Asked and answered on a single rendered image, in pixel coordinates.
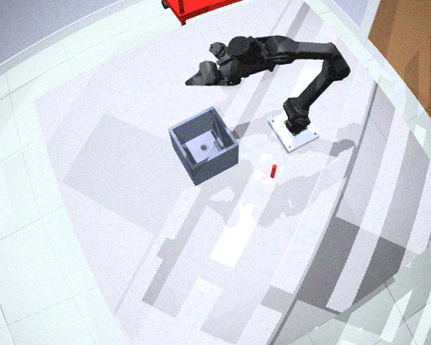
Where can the red peg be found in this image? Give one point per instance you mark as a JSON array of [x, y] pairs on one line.
[[273, 171]]

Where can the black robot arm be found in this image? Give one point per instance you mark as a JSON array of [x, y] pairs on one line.
[[264, 53]]

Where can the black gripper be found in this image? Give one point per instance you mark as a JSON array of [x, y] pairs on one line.
[[209, 75]]

